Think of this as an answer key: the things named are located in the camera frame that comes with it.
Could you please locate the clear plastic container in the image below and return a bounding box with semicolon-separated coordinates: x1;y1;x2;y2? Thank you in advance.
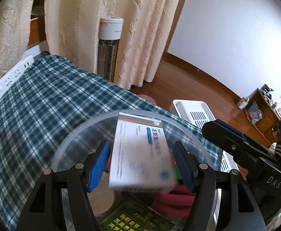
49;109;224;231

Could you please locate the white mug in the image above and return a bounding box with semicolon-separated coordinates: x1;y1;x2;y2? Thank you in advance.
237;97;250;109

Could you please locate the framed picture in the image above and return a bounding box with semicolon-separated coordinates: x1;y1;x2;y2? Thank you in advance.
247;102;263;126

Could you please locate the white power strip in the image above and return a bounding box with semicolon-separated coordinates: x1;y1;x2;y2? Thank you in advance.
0;55;34;102

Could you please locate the wooden shelf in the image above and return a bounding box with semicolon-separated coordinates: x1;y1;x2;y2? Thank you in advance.
245;88;281;148

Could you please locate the white tower heater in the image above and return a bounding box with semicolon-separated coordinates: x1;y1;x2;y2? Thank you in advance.
97;17;124;84

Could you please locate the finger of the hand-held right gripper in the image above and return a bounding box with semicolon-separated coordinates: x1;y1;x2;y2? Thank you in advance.
215;119;279;157
201;121;277;172

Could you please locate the green gold-print box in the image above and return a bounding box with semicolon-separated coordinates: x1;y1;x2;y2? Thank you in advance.
99;194;176;231

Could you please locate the cream patterned curtain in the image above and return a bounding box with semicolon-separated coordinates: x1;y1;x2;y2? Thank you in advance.
0;0;192;90

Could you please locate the white plastic basket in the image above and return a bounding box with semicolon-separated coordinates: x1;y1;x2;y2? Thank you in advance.
170;99;239;174

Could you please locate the beige round lid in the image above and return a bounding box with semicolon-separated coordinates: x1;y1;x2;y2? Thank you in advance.
90;173;116;216

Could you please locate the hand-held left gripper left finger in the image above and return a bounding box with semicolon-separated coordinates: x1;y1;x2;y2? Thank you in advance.
15;141;111;231

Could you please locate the pink round object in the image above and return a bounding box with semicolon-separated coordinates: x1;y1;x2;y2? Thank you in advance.
138;94;157;105

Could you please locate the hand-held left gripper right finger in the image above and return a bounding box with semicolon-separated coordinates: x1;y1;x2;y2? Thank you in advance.
173;141;267;231

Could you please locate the plaid blue cloth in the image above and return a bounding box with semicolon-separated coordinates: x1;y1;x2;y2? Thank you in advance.
0;55;222;231

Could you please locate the white medicine box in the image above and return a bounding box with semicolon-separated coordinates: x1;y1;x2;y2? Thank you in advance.
109;112;174;194

